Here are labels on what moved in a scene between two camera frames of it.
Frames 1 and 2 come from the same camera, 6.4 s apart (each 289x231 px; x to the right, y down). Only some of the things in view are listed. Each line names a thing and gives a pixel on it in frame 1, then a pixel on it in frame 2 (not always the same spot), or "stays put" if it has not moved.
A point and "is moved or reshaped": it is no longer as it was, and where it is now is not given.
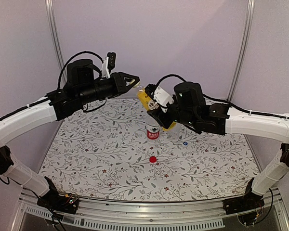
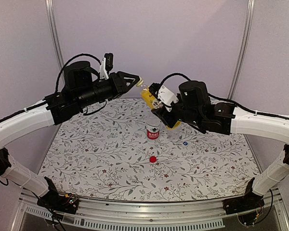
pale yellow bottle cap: x=137 y=84 is moved or reshaped
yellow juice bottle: x=148 y=104 is moved or reshaped
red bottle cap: x=152 y=159 stays put
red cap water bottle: x=152 y=132 stays put
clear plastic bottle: x=174 y=134 stays put
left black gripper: x=119 y=83 stays put
